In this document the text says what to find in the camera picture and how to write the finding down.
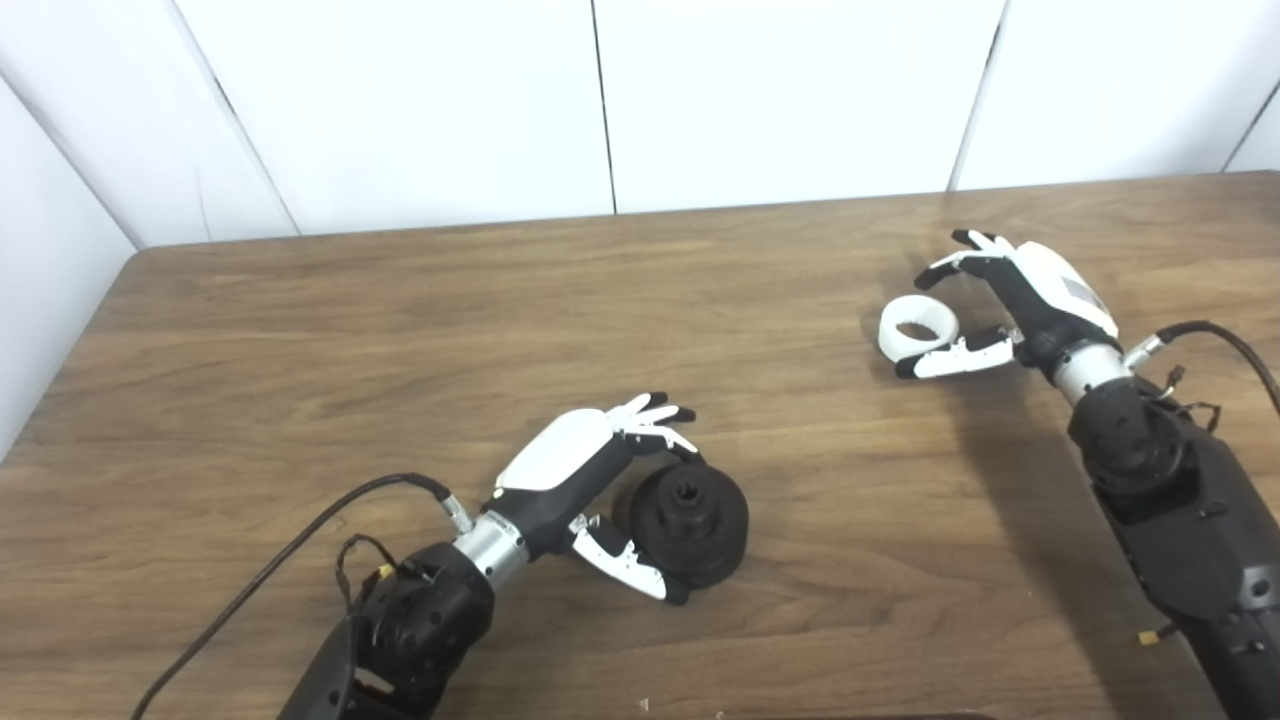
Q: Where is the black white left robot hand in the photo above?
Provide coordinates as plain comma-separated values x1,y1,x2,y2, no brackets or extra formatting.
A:
490,392,701,607

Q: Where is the thin arm wire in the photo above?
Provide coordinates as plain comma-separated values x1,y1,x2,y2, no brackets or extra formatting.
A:
335,534,417,613
1148,365,1223,434

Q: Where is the round black geared part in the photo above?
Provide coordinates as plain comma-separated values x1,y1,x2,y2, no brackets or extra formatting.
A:
612,462,750,591

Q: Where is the thin left arm wire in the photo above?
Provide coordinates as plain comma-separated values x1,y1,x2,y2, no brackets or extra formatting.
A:
335,534,417,613

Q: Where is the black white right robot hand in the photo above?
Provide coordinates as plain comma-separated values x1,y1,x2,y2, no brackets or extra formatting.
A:
895,229,1121,381

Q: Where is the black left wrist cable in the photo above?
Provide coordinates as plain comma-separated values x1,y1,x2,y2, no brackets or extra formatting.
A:
130,473,474,720

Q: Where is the thin right arm wire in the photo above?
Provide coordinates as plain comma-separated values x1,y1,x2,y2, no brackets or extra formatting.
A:
1148,365,1223,434

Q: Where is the white plastic ring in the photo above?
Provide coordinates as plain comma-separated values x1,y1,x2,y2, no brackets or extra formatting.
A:
878,296,961,364

